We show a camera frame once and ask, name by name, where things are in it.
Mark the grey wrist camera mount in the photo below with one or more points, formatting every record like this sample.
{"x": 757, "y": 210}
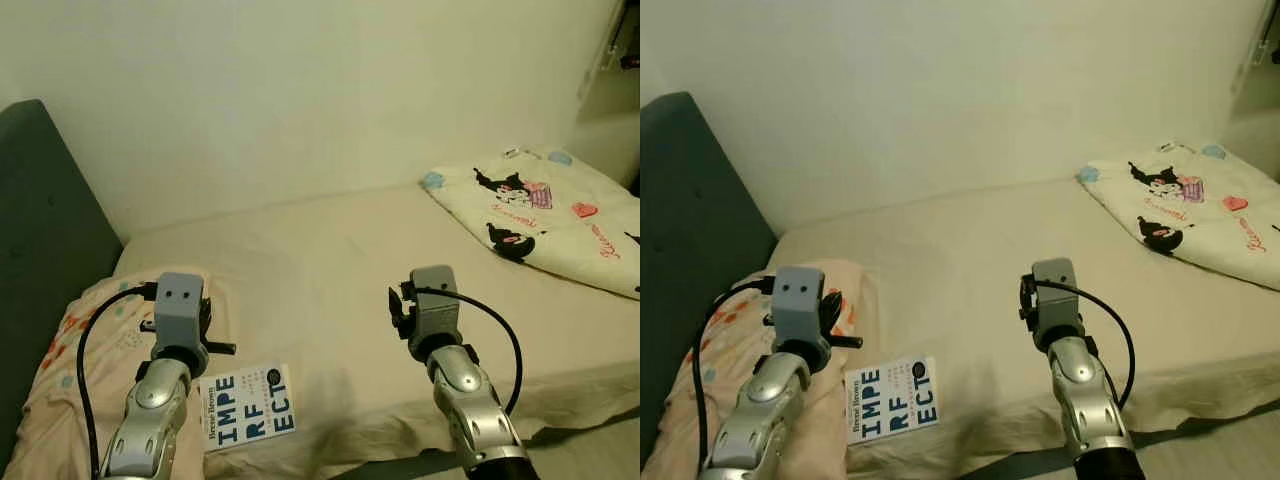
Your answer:
{"x": 1055, "y": 295}
{"x": 798, "y": 300}
{"x": 178, "y": 305}
{"x": 435, "y": 300}

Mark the pink dotted pillow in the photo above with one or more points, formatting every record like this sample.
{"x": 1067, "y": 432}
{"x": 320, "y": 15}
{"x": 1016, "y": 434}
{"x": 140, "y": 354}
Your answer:
{"x": 700, "y": 420}
{"x": 50, "y": 420}

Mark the cream sheeted bed mattress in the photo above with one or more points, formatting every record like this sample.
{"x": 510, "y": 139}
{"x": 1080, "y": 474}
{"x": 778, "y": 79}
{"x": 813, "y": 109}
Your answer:
{"x": 350, "y": 300}
{"x": 1000, "y": 300}

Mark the dark grey bed frame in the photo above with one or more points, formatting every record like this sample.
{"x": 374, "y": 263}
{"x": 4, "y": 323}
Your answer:
{"x": 1200, "y": 432}
{"x": 560, "y": 432}

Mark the cream Kuromi print quilt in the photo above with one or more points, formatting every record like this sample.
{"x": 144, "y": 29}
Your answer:
{"x": 1220, "y": 240}
{"x": 560, "y": 235}

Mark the grey green upholstered headboard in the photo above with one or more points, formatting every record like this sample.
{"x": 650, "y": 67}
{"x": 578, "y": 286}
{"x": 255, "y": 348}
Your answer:
{"x": 690, "y": 220}
{"x": 50, "y": 230}

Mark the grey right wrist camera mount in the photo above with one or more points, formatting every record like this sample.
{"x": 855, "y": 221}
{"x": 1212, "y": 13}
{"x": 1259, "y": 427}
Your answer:
{"x": 435, "y": 300}
{"x": 1055, "y": 295}

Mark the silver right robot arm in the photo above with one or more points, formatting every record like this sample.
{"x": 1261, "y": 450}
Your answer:
{"x": 1085, "y": 400}
{"x": 470, "y": 400}

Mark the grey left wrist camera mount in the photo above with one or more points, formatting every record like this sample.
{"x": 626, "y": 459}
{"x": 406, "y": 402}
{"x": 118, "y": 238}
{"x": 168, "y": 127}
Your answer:
{"x": 178, "y": 305}
{"x": 798, "y": 300}

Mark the black flat television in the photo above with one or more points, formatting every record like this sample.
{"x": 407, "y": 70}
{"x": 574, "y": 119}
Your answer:
{"x": 630, "y": 30}

